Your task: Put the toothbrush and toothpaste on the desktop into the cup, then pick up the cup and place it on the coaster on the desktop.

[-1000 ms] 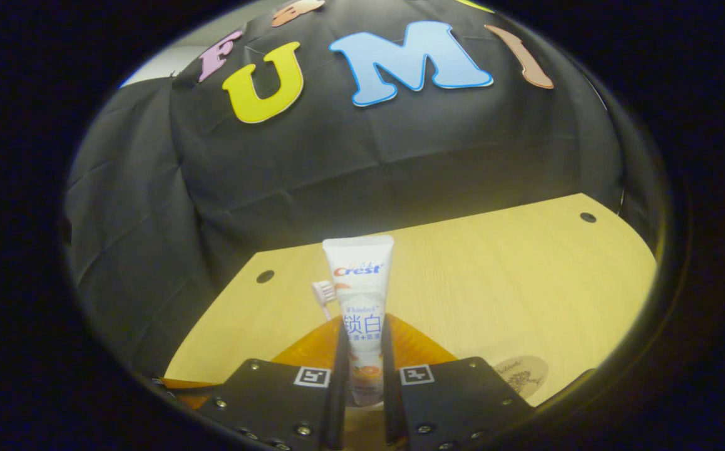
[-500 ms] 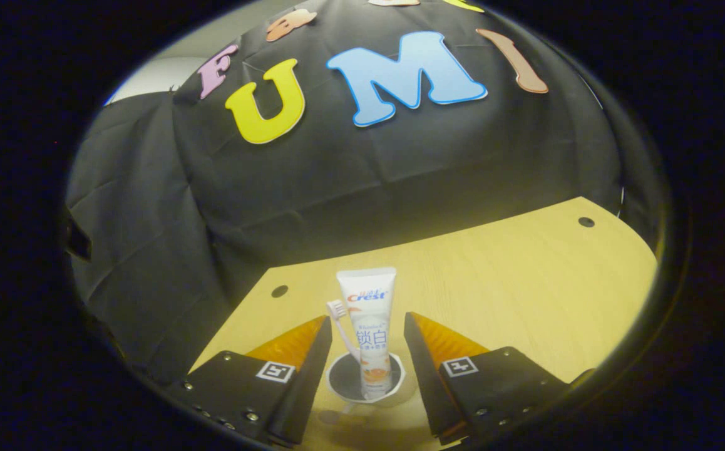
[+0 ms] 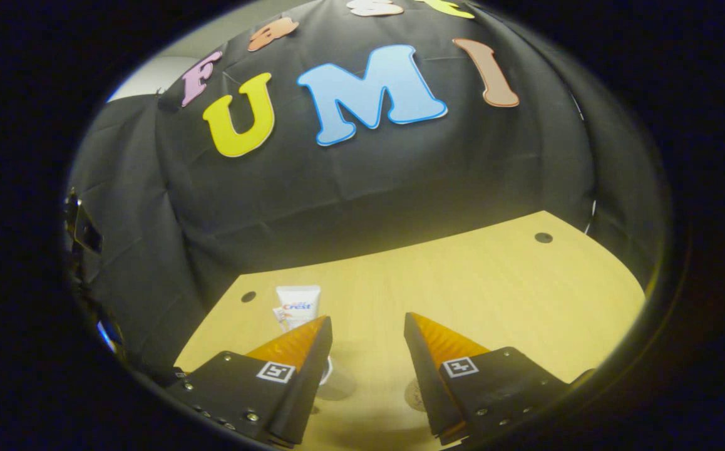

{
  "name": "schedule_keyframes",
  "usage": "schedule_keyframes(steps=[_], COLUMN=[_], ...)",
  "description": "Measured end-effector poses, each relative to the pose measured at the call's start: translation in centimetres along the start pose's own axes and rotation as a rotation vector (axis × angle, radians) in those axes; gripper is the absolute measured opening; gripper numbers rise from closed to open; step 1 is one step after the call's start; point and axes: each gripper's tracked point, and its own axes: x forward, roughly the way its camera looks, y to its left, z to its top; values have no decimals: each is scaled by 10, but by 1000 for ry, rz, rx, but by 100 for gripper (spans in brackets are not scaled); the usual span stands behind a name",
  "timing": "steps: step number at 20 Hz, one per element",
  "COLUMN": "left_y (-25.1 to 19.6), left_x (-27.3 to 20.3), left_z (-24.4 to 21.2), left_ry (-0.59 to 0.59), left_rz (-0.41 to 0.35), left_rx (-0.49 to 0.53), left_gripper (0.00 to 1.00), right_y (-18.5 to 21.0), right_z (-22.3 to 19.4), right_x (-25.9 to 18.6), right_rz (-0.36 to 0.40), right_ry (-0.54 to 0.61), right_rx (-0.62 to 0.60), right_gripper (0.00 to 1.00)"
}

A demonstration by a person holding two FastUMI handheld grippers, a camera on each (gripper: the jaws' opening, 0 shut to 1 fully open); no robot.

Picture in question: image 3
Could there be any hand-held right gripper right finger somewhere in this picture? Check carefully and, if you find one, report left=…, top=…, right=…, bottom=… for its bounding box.
left=404, top=312, right=595, bottom=445

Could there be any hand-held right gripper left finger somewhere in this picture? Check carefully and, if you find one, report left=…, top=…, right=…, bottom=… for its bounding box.
left=165, top=315, right=333, bottom=447

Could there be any round brown coaster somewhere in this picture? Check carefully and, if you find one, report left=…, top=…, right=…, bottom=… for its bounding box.
left=404, top=378, right=429, bottom=413

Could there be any white cup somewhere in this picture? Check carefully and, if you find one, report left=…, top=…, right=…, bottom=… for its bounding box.
left=317, top=356, right=358, bottom=402

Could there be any white toothpaste tube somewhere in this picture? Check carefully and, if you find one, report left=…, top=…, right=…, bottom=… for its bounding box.
left=273, top=286, right=322, bottom=333

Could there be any light wooden desktop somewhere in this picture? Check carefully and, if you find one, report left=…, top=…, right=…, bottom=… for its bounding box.
left=175, top=210, right=646, bottom=448

